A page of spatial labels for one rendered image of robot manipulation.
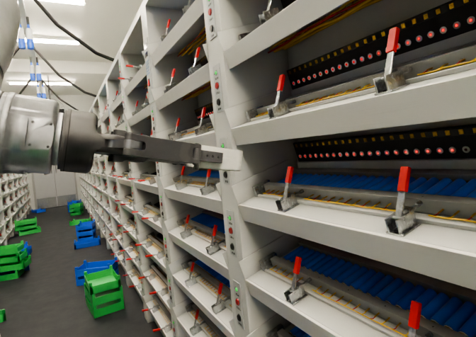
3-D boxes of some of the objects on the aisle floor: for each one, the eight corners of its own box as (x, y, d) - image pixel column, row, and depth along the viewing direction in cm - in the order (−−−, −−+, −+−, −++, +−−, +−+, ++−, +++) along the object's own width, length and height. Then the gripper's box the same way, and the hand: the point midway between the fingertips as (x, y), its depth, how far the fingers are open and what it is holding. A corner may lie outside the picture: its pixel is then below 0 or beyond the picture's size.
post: (183, 388, 149) (144, -3, 144) (177, 376, 157) (139, 6, 153) (224, 370, 158) (188, 3, 154) (215, 360, 167) (181, 11, 162)
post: (269, 546, 87) (205, -130, 83) (251, 512, 95) (193, -103, 91) (327, 502, 96) (273, -107, 92) (307, 475, 105) (256, -84, 100)
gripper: (55, 170, 46) (212, 183, 57) (52, 171, 32) (261, 189, 43) (62, 116, 47) (216, 140, 58) (62, 95, 33) (265, 132, 44)
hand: (214, 158), depth 49 cm, fingers open, 3 cm apart
